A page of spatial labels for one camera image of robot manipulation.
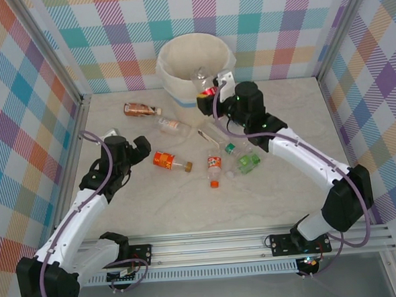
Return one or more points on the red white label bottle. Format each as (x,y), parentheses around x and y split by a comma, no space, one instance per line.
(214,164)

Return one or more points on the orange label bottle gold cap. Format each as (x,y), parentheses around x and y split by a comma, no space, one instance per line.
(163,160)

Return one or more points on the aluminium frame post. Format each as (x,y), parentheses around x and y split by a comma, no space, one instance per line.
(47,46)
(341,25)

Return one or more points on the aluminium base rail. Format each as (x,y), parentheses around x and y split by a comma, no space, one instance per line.
(207,249)

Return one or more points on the small circuit board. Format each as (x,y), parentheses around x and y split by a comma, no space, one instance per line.
(309,263)
(121,274)

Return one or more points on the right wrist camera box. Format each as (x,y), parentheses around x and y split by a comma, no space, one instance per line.
(227,81)

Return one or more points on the brown Nescafe bottle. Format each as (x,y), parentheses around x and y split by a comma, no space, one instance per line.
(136,109)

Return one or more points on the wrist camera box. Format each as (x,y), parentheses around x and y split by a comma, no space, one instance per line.
(227,81)
(113,132)

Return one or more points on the aluminium frame side beam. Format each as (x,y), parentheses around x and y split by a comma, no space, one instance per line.
(64,163)

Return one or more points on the clear bottle orange print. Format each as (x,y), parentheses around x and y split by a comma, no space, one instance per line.
(171,126)

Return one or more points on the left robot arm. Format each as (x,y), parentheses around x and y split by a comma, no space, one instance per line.
(84,209)

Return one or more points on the clear bottle red label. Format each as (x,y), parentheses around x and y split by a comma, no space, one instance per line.
(200,81)

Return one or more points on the clear bottle green cap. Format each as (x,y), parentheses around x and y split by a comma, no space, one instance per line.
(222,138)

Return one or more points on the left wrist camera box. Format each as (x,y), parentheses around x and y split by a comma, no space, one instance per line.
(113,132)

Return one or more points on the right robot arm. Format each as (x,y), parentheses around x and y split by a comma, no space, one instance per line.
(302,155)

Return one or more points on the green label bottle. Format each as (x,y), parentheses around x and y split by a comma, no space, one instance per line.
(247,162)

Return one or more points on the white fabric bin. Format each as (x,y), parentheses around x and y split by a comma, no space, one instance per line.
(180,85)

